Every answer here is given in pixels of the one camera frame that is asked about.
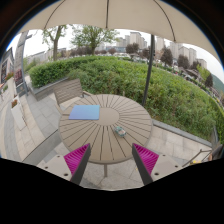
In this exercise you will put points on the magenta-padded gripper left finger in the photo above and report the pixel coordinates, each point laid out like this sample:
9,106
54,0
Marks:
76,160

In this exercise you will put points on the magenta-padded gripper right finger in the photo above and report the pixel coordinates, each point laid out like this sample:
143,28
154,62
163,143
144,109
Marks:
146,160

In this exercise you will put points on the transparent computer mouse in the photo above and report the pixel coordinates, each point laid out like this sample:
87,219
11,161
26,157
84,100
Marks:
120,131

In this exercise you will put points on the blue mouse pad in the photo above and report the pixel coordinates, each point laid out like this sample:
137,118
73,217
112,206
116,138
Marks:
84,112

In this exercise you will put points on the dark metal chair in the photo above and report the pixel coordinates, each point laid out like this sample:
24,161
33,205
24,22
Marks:
216,153

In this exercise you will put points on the white planter box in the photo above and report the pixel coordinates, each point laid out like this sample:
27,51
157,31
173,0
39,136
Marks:
18,115

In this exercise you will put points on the green hedge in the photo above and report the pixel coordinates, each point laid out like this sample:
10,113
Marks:
116,76

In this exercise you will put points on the dark umbrella pole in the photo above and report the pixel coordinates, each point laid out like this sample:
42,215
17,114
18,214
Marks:
149,66

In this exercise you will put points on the tall grey sign pillar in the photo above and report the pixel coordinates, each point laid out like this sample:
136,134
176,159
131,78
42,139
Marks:
19,63

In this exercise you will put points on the thin-crowned tree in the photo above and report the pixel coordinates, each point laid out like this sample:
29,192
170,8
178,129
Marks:
56,43

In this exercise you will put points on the group of apartment buildings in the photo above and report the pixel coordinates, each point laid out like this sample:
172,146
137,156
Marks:
135,39

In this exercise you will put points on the full green tree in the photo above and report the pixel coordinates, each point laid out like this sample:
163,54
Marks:
93,36

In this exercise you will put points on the beige patio umbrella canopy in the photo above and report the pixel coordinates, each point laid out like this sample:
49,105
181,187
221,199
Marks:
106,13

